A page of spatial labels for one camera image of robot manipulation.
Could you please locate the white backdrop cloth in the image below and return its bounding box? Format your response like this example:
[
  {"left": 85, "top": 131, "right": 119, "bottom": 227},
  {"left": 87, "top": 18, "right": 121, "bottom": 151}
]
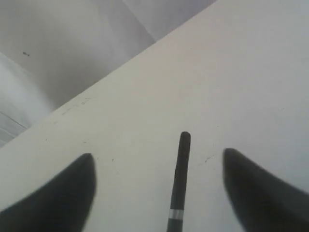
[{"left": 0, "top": 0, "right": 211, "bottom": 145}]

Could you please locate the black paintbrush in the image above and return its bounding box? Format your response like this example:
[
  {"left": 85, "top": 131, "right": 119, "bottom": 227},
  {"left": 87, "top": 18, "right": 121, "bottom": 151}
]
[{"left": 167, "top": 131, "right": 191, "bottom": 232}]

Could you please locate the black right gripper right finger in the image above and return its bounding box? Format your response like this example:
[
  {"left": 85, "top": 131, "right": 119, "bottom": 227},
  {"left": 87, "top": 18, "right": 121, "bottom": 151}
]
[{"left": 223, "top": 148, "right": 309, "bottom": 232}]

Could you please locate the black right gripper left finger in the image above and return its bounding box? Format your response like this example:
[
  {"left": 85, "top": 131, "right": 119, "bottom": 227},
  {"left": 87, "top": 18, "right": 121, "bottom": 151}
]
[{"left": 0, "top": 153, "right": 96, "bottom": 232}]

